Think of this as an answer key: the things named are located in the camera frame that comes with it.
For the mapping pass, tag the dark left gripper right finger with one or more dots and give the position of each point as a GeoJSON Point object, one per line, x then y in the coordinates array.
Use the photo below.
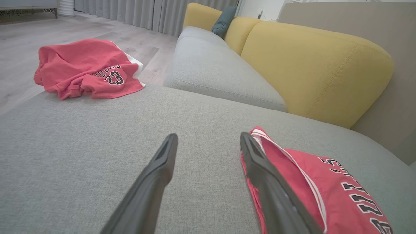
{"type": "Point", "coordinates": [273, 198]}

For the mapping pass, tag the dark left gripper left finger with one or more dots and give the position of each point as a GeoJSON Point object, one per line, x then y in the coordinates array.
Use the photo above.
{"type": "Point", "coordinates": [149, 191]}

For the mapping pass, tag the red white-trimmed basketball jersey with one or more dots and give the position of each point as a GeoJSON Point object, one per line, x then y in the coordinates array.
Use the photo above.
{"type": "Point", "coordinates": [331, 195]}

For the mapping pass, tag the red shorts with number 23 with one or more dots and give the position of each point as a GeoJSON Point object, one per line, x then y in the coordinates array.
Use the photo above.
{"type": "Point", "coordinates": [78, 65]}

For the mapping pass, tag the large yellow sofa backrest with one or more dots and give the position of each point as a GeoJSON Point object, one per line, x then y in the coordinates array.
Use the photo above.
{"type": "Point", "coordinates": [318, 71]}

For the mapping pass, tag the grey sofa seat cushion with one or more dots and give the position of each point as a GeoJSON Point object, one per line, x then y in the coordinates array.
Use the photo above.
{"type": "Point", "coordinates": [211, 68]}

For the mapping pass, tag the medium yellow sofa backrest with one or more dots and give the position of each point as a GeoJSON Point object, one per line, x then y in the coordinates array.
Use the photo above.
{"type": "Point", "coordinates": [240, 32]}

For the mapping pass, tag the grey pleated curtain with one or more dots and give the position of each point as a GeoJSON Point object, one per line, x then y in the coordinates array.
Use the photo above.
{"type": "Point", "coordinates": [146, 13]}

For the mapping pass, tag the small yellow sofa backrest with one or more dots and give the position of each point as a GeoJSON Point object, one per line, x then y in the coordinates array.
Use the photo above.
{"type": "Point", "coordinates": [200, 16]}

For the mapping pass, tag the teal throw pillow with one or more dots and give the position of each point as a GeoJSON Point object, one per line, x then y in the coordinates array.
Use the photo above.
{"type": "Point", "coordinates": [223, 21]}

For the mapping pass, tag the white ribbed cylinder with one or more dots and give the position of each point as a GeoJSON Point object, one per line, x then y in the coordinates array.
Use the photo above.
{"type": "Point", "coordinates": [66, 7]}

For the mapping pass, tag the low cabinet with legs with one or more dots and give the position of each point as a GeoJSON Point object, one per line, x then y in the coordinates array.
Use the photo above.
{"type": "Point", "coordinates": [26, 7]}

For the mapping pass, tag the wall socket with plug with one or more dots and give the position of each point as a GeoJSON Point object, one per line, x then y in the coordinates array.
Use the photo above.
{"type": "Point", "coordinates": [260, 13]}

